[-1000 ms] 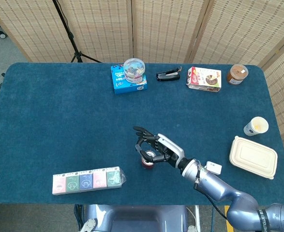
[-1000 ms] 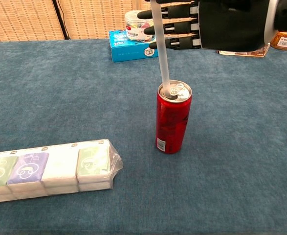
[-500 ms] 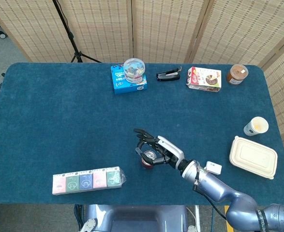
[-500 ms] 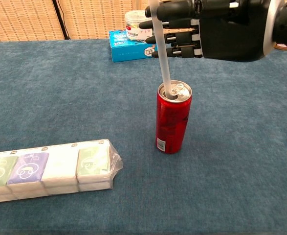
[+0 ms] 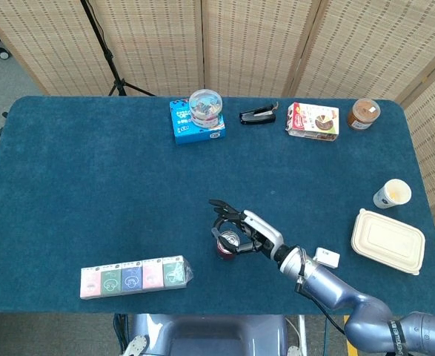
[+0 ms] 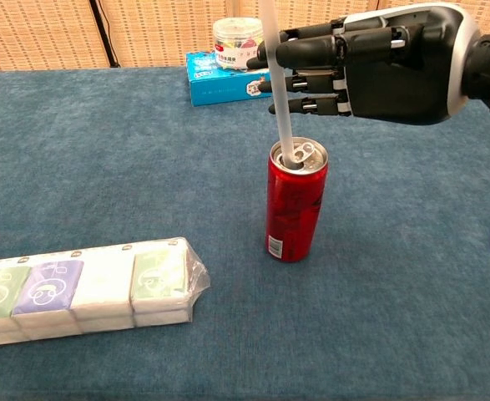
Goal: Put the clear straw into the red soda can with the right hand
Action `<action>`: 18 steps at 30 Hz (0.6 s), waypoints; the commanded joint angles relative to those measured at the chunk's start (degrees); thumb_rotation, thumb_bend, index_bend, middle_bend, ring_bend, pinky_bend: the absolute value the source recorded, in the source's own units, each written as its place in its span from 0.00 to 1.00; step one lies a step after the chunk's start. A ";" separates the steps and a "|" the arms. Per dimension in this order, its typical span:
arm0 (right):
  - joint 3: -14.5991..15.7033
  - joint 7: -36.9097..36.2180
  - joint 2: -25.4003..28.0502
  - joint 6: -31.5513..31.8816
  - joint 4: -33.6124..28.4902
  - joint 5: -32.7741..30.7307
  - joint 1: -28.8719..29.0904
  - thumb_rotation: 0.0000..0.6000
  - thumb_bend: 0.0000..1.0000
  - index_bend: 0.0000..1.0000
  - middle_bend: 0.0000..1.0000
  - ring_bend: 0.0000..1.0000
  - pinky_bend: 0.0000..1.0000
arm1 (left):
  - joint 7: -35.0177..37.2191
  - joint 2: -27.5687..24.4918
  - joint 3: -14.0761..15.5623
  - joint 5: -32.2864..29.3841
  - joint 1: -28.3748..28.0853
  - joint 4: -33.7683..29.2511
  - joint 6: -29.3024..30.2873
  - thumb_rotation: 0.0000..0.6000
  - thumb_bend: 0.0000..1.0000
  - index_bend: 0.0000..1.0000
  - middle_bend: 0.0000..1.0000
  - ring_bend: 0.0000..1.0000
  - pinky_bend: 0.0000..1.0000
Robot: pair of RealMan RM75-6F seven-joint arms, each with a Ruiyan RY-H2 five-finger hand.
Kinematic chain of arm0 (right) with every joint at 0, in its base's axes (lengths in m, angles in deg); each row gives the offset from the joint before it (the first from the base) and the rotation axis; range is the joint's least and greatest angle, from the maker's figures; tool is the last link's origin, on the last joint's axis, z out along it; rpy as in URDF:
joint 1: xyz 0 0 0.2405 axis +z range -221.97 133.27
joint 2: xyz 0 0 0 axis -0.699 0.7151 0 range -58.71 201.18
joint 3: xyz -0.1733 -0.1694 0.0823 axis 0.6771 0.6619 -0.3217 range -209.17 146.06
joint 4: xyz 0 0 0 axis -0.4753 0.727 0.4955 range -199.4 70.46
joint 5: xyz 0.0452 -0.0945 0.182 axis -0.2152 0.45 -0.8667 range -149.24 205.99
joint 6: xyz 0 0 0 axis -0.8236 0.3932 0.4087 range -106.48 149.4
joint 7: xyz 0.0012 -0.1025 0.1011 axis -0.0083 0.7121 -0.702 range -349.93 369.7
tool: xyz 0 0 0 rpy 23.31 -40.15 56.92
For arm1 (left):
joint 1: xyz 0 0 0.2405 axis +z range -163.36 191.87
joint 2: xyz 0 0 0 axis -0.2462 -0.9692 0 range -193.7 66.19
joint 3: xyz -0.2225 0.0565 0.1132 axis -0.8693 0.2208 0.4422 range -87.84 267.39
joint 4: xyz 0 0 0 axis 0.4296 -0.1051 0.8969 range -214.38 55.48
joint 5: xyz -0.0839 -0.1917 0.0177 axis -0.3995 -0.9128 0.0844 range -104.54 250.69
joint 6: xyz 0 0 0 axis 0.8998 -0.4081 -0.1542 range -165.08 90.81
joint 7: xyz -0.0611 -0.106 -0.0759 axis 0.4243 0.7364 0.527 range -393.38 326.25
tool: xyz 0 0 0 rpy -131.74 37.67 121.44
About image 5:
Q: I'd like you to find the blue-grey robot torso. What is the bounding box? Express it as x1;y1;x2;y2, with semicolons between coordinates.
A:
122;314;309;356

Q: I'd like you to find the brown sauce jar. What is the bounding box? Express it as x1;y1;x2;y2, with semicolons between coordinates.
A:
346;98;382;131

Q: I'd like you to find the white red cookie box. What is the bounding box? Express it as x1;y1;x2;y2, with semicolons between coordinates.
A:
285;102;340;142

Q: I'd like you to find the white paper cup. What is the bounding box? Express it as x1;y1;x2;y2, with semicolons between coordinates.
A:
373;179;413;210

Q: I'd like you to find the clear jar of coloured clips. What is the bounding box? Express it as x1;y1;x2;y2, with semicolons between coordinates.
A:
188;88;224;130

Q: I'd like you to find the blue cardboard box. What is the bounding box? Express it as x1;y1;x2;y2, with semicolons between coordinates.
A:
169;98;227;146

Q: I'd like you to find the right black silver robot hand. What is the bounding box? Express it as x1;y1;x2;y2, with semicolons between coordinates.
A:
208;199;285;260

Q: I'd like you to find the black tripod stand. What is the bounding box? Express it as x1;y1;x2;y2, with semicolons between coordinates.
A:
79;0;156;97

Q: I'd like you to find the small white box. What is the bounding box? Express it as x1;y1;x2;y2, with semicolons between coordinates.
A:
313;247;341;269

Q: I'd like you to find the red soda can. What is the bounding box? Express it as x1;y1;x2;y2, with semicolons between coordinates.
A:
216;230;241;262

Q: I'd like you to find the wrapped tissue multipack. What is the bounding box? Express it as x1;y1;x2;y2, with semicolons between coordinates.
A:
79;254;195;300

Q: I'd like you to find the blue felt table cloth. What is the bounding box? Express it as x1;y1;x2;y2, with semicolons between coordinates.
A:
0;96;435;317

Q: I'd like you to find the beige lidded lunch box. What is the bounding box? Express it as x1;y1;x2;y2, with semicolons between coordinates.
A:
351;208;426;276

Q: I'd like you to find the yellow floor tape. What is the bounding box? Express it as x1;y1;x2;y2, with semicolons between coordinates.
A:
343;315;359;356

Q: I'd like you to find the black stapler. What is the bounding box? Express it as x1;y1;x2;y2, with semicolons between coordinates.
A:
239;103;279;126

